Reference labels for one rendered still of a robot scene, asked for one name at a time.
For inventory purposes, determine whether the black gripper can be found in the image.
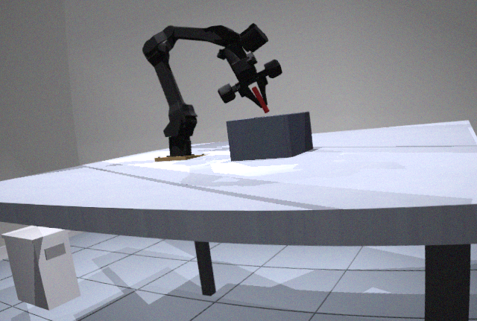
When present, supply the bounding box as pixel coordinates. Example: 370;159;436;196
218;56;282;108

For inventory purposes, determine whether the dark red peg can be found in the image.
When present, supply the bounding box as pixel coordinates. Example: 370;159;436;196
252;87;270;113

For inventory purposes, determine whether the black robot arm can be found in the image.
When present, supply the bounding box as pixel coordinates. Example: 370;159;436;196
142;23;268;157

